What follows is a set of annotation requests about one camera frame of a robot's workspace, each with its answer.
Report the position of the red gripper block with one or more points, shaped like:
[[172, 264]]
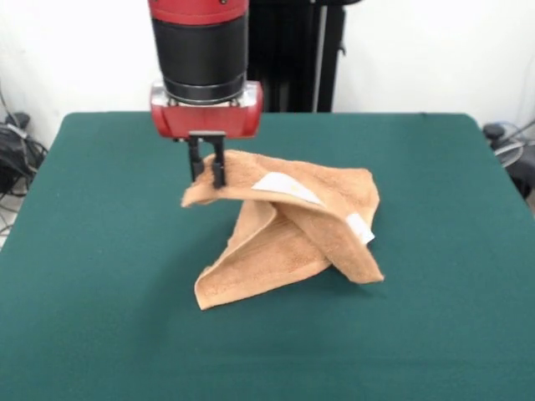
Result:
[[205, 121]]

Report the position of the tan terry towel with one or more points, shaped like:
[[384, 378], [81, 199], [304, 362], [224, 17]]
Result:
[[292, 234]]

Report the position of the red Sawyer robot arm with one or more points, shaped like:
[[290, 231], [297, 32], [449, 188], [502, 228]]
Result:
[[200, 46]]

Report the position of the dark green table cloth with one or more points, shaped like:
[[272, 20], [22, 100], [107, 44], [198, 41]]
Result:
[[104, 292]]

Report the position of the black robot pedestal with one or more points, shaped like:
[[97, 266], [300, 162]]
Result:
[[292, 62]]

